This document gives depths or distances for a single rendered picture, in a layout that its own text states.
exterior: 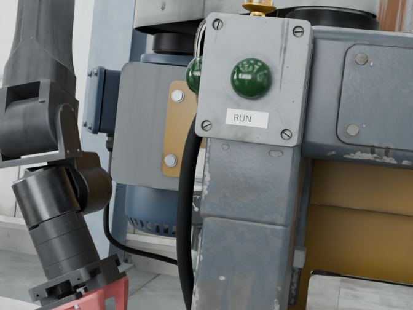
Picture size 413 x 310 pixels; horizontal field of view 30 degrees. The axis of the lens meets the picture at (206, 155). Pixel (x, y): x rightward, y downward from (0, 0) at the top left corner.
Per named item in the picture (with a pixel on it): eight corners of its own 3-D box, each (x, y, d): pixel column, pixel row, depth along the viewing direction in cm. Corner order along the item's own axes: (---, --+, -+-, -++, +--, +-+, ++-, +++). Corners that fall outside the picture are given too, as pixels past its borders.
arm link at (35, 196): (-4, 179, 78) (41, 158, 76) (33, 174, 84) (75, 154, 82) (21, 243, 77) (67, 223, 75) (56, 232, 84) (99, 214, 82)
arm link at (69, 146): (-16, 115, 79) (57, 103, 76) (43, 114, 90) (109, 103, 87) (1, 231, 79) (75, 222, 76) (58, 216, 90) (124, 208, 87)
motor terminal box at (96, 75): (85, 151, 103) (95, 65, 102) (79, 146, 113) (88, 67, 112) (147, 157, 105) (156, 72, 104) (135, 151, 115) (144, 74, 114)
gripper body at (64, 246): (124, 268, 83) (99, 204, 84) (91, 285, 73) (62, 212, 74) (72, 290, 84) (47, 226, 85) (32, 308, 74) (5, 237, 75)
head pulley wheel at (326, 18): (278, 33, 70) (281, 6, 70) (287, 44, 79) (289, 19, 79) (378, 42, 69) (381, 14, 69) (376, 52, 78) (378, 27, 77)
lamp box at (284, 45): (193, 136, 56) (207, 11, 55) (205, 135, 60) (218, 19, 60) (297, 147, 54) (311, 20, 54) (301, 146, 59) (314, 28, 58)
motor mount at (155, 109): (106, 182, 101) (118, 59, 100) (120, 179, 108) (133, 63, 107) (321, 211, 96) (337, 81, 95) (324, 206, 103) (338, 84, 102)
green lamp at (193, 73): (179, 93, 57) (184, 51, 57) (188, 95, 60) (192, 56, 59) (212, 96, 56) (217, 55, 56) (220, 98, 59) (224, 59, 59)
